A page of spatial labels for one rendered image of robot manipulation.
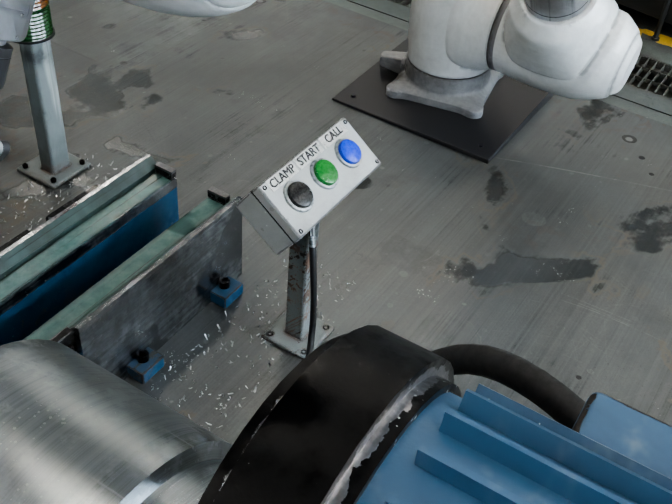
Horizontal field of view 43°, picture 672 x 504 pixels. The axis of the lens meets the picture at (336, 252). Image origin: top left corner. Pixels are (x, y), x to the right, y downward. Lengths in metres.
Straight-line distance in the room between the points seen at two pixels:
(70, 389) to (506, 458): 0.36
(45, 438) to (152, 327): 0.51
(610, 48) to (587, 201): 0.24
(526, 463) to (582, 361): 0.85
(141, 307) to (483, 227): 0.56
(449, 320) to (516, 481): 0.85
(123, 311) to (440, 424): 0.70
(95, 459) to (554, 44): 1.01
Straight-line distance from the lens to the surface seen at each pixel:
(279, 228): 0.90
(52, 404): 0.60
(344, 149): 0.97
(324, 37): 1.79
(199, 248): 1.08
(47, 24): 1.28
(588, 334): 1.21
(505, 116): 1.58
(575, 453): 0.35
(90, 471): 0.56
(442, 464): 0.32
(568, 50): 1.39
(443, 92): 1.57
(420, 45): 1.55
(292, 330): 1.11
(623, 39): 1.43
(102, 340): 1.00
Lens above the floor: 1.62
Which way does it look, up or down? 41 degrees down
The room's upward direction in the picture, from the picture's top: 6 degrees clockwise
